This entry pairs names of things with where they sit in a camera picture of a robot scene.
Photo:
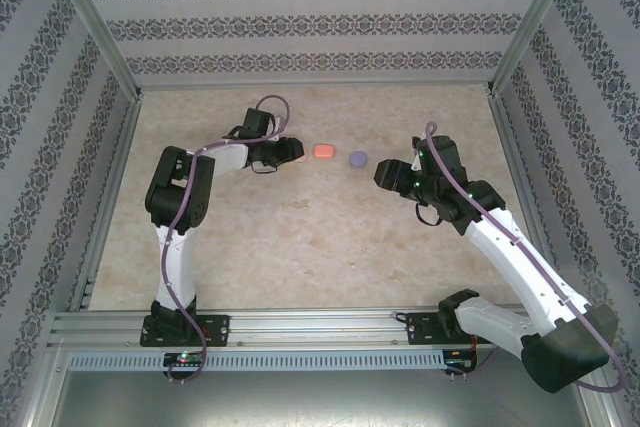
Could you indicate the grey metal bench panel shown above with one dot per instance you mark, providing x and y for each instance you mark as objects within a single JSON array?
[{"x": 320, "y": 402}]

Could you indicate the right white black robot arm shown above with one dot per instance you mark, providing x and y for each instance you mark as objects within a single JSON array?
[{"x": 515, "y": 267}]

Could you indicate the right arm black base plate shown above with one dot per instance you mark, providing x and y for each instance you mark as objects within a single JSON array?
[{"x": 420, "y": 329}]

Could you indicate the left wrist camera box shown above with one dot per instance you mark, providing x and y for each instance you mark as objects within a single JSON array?
[{"x": 276, "y": 123}]

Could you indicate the purple round charging case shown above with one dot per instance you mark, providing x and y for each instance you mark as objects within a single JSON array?
[{"x": 358, "y": 159}]

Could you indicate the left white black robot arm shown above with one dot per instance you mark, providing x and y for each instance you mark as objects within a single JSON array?
[{"x": 180, "y": 267}]

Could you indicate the aluminium mounting rail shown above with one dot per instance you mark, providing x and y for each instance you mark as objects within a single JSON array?
[{"x": 320, "y": 329}]

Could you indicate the aluminium side rail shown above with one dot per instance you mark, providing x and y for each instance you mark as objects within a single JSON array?
[
  {"x": 510, "y": 147},
  {"x": 118, "y": 162}
]

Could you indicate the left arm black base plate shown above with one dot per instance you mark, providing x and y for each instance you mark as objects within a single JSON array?
[{"x": 217, "y": 329}]

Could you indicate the aluminium frame post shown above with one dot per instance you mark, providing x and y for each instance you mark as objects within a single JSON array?
[
  {"x": 95, "y": 22},
  {"x": 542, "y": 17}
]

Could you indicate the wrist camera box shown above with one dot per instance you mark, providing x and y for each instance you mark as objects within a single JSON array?
[
  {"x": 416, "y": 159},
  {"x": 276, "y": 123}
]

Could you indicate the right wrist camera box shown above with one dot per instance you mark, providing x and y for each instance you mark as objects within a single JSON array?
[{"x": 416, "y": 159}]

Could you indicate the coral square charging case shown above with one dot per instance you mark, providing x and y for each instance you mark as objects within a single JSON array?
[{"x": 324, "y": 151}]

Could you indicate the pink round charging case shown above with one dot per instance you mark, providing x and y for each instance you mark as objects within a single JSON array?
[{"x": 303, "y": 159}]

